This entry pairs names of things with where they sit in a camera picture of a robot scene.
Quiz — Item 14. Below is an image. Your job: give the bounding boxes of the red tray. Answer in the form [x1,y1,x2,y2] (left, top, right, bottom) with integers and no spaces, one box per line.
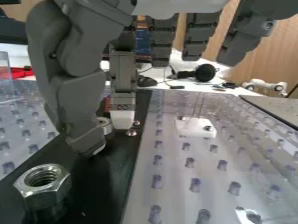
[0,65,37,82]

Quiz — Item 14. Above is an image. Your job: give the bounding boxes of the black mouse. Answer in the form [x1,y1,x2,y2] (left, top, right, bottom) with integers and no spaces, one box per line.
[136,75,160,88]

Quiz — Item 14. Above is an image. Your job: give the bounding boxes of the black headphones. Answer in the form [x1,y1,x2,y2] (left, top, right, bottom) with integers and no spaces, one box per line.
[176,63,221,84]

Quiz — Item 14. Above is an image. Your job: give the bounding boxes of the clear box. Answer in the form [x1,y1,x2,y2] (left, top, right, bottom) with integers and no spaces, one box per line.
[0,49,298,224]

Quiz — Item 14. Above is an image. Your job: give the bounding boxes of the steel hex nut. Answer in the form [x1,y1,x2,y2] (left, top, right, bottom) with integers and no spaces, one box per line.
[13,162,74,212]

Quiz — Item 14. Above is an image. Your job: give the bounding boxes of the small steel bearing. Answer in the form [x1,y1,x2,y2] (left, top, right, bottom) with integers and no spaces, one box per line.
[98,116,115,136]

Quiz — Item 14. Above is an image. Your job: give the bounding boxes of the small white square plate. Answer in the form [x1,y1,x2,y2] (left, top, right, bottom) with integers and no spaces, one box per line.
[175,116,220,140]

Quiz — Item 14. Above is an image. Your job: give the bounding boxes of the black plate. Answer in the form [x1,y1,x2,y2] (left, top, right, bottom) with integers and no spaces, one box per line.
[0,88,155,224]

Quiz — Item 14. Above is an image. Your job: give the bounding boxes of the small white jointed device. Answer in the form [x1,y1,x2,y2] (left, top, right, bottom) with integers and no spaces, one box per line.
[241,78,291,98]

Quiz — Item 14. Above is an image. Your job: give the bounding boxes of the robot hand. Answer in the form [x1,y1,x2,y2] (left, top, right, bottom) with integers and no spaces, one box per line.
[25,0,298,159]

